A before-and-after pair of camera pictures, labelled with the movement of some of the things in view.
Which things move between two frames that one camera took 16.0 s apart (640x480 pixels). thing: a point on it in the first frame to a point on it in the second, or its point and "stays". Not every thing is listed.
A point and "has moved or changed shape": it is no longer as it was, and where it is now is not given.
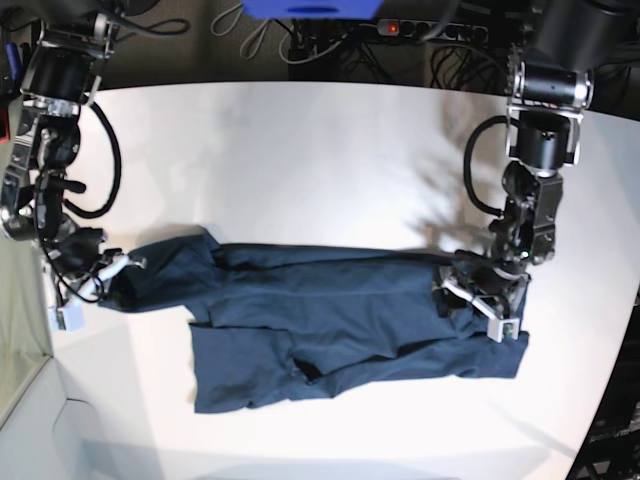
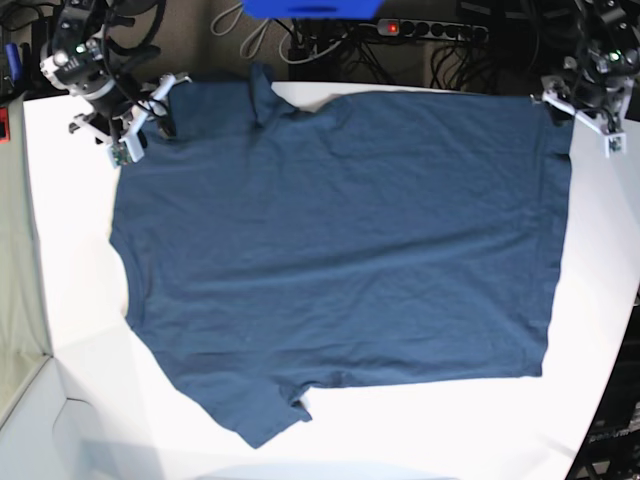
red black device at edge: x=4 y=125 stays
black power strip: x=418 y=29 stays
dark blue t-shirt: x=285 y=321 has moved or changed shape
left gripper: x=80 y=263 to x=128 y=126
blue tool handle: x=13 y=58 stays
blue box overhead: x=312 y=9 stays
